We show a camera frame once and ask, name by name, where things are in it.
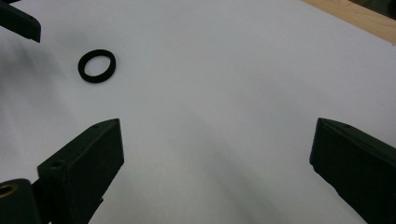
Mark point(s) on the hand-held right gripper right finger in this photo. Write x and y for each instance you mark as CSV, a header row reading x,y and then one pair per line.
x,y
358,168

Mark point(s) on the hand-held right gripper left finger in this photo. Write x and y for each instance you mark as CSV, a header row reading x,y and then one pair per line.
x,y
81,168

